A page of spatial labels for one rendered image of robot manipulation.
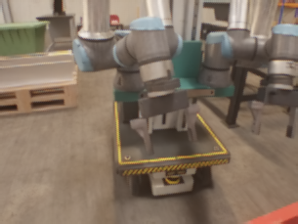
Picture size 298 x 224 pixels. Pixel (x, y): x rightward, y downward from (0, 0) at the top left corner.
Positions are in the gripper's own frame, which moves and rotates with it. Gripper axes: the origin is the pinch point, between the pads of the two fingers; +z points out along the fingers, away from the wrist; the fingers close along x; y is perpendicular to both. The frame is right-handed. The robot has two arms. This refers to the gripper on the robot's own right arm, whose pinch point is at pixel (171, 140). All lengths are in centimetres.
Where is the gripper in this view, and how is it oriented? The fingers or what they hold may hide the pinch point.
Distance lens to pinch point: 59.0
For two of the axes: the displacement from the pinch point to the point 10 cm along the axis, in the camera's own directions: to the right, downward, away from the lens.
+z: 2.1, 9.7, 1.3
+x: -9.4, 2.4, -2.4
